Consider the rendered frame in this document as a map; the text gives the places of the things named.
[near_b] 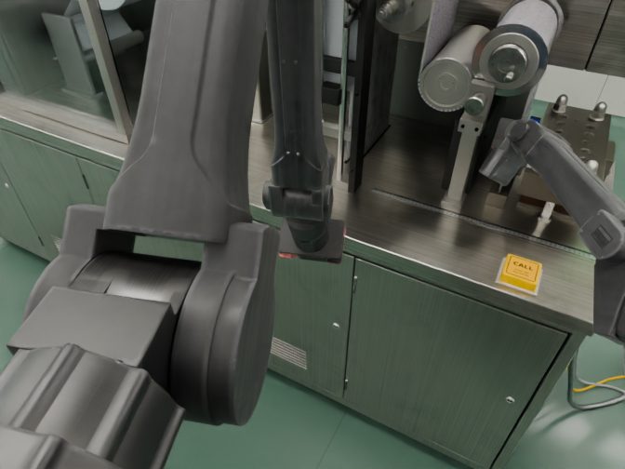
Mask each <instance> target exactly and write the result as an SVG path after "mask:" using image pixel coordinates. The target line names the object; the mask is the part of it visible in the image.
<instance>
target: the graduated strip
mask: <svg viewBox="0 0 625 469"><path fill-rule="evenodd" d="M370 193H374V194H379V195H383V196H386V197H389V198H391V199H395V200H398V201H401V202H405V203H407V204H410V205H413V206H417V207H420V208H426V209H428V210H431V211H434V212H438V213H441V214H444V215H447V216H450V217H453V218H457V219H460V220H463V221H468V222H471V223H474V224H478V225H481V226H484V227H486V228H490V229H493V230H496V231H500V232H503V233H505V234H508V235H514V236H517V237H521V238H523V239H526V240H529V241H533V242H536V243H539V244H542V245H545V246H548V247H551V248H557V249H560V250H563V251H566V252H569V253H572V254H576V255H579V256H581V257H585V258H588V259H591V260H594V261H595V260H596V258H595V257H594V256H593V255H592V254H591V253H590V252H588V251H584V250H581V249H578V248H572V247H570V246H566V245H563V244H560V243H556V242H553V241H551V240H547V239H544V238H541V237H537V236H534V235H531V234H526V233H522V232H519V231H516V230H513V229H510V228H507V227H503V226H500V225H497V224H494V223H491V222H488V221H482V220H479V219H475V218H473V217H470V216H466V215H463V214H460V213H457V212H454V211H451V210H447V209H444V208H439V207H436V206H433V205H429V204H426V203H423V202H419V201H417V200H414V199H410V198H407V197H404V196H400V195H398V194H392V193H389V192H386V191H382V190H380V189H377V188H373V189H372V190H371V191H370Z"/></svg>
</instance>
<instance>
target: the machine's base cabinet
mask: <svg viewBox="0 0 625 469"><path fill-rule="evenodd" d="M120 169H121V168H119V167H115V166H112V165H109V164H107V163H104V162H101V161H99V160H96V159H94V158H91V157H88V156H85V155H82V154H79V153H76V152H73V151H70V150H68V149H65V148H62V147H59V146H57V145H55V144H52V143H49V142H46V141H42V140H39V139H37V138H34V137H32V136H29V135H26V134H23V133H20V132H18V131H16V130H13V129H10V128H7V127H3V126H0V237H2V238H4V239H5V240H7V241H9V242H11V243H13V244H15V245H17V246H20V247H22V248H25V249H27V250H29V251H31V252H32V253H34V254H36V255H38V256H40V257H42V258H44V259H46V260H48V261H53V260H54V259H55V258H57V257H58V256H59V254H60V246H61V240H62V235H63V229H64V223H65V218H66V212H67V208H68V207H69V206H72V205H77V204H89V205H98V206H105V207H106V205H107V199H108V194H109V191H110V189H111V187H112V185H113V184H114V183H115V182H116V179H117V177H118V174H119V172H120ZM204 245H205V244H201V243H194V242H186V241H179V240H171V239H164V238H157V237H150V236H147V237H146V236H138V235H136V239H135V246H134V251H133V252H134V253H141V254H148V255H155V256H163V257H169V258H177V259H184V260H191V261H202V259H203V252H204ZM274 284H275V320H274V330H273V343H272V349H271V354H270V359H269V364H268V368H269V369H272V370H274V371H276V372H278V373H280V374H282V375H284V376H286V377H288V378H289V379H291V380H293V381H295V382H298V383H300V384H302V385H304V386H306V387H308V388H311V389H313V390H314V391H316V392H318V393H320V394H322V395H325V396H327V397H329V398H331V399H333V400H335V401H337V402H339V403H340V404H342V405H344V406H346V407H348V408H351V409H354V410H356V411H358V412H360V413H362V414H364V415H366V416H367V417H369V418H371V419H373V420H375V421H377V422H380V423H382V424H384V425H386V426H388V427H390V428H392V429H394V430H396V431H398V432H400V433H402V434H404V435H406V436H409V437H411V438H413V439H415V440H417V441H418V442H420V443H422V444H424V445H426V446H428V447H430V448H432V449H436V450H438V451H440V452H442V453H444V454H445V455H447V456H449V457H451V458H453V459H455V460H457V461H459V462H462V463H464V464H466V465H468V466H470V467H471V468H473V469H502V468H503V466H504V465H505V463H506V462H507V461H508V460H509V458H510V456H511V455H512V453H513V451H514V450H515V448H516V446H517V445H518V443H519V442H520V440H521V439H522V437H523V435H524V434H525V432H526V430H527V429H528V427H529V425H530V424H531V423H532V422H533V420H534V418H535V417H536V415H537V414H538V412H539V410H540V408H541V407H542V405H543V404H544V402H545V401H546V399H547V397H548V396H549V394H550V393H551V391H552V389H553V387H554V386H555V384H556V383H557V382H558V381H559V379H560V377H561V376H562V374H563V373H564V371H565V369H566V367H567V366H568V364H569V363H570V361H571V360H572V358H573V356H574V355H575V353H576V352H577V350H578V349H579V347H580V346H581V344H582V343H583V341H584V340H585V338H586V336H587V335H585V334H582V333H579V332H576V331H575V330H572V329H569V328H564V327H562V326H559V325H556V324H553V323H551V322H549V321H546V320H543V319H540V318H538V317H535V316H533V315H528V314H526V313H523V312H520V311H517V310H514V309H512V308H510V307H507V306H504V305H501V304H499V303H496V302H493V301H489V300H487V299H484V298H481V297H478V296H475V295H473V294H471V293H468V292H465V291H462V290H460V289H457V288H452V287H450V286H448V285H445V284H442V283H439V282H437V281H434V280H431V279H429V278H426V277H424V276H421V275H416V274H413V273H411V272H408V271H406V270H403V269H400V268H398V267H395V266H392V265H390V264H387V263H385V262H382V261H377V260H374V259H372V258H369V257H367V256H364V255H361V254H359V253H356V252H353V251H350V250H348V249H346V248H344V249H343V253H342V260H341V264H331V263H328V262H323V261H309V260H302V259H300V258H299V257H295V258H292V259H287V258H281V257H280V256H279V251H278V254H277V262H276V268H275V276H274Z"/></svg>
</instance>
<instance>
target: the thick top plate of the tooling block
mask: <svg viewBox="0 0 625 469"><path fill-rule="evenodd" d="M553 106H554V103H553V102H549V104H548V107H547V109H546V112H545V116H549V117H553V121H552V126H551V131H553V132H555V133H556V134H558V135H560V136H561V137H563V138H564V139H565V140H566V141H567V142H569V143H570V144H571V145H570V147H571V148H572V150H573V151H572V152H573V153H574V154H575V155H576V156H577V157H578V158H579V159H580V160H581V161H582V162H583V163H584V164H586V163H587V162H588V161H590V160H595V161H596V162H597V163H598V169H597V174H596V175H597V177H598V178H599V179H600V180H601V181H604V175H605V160H606V153H607V145H608V138H609V130H610V124H611V116H612V114H605V119H604V120H603V121H595V120H592V119H590V118H589V116H590V114H592V111H591V110H586V109H581V108H577V107H572V106H567V105H566V108H565V109H566V111H565V113H556V112H554V111H553V110H552V107H553ZM517 193H518V194H522V195H526V196H529V197H533V198H537V199H539V200H543V201H547V202H550V203H554V204H557V205H560V206H562V204H561V203H560V201H559V200H558V199H557V197H556V196H555V195H554V194H553V192H552V191H551V189H550V188H549V187H548V185H547V184H546V183H545V181H544V180H543V179H542V178H541V177H540V175H539V174H538V173H537V172H536V171H534V170H533V169H532V167H531V168H530V167H525V172H524V175H523V178H522V179H521V182H520V185H519V188H518V191H517Z"/></svg>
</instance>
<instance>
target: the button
mask: <svg viewBox="0 0 625 469"><path fill-rule="evenodd" d="M541 266H542V264H541V263H538V262H535V261H530V260H527V259H524V258H521V257H518V256H515V255H512V254H508V256H507V259H506V261H505V263H504V266H503V270H502V273H501V276H500V279H499V281H502V282H505V283H507V284H510V285H513V286H516V287H518V288H523V289H526V290H529V291H532V292H534V291H535V289H536V287H537V285H538V281H539V275H540V270H541Z"/></svg>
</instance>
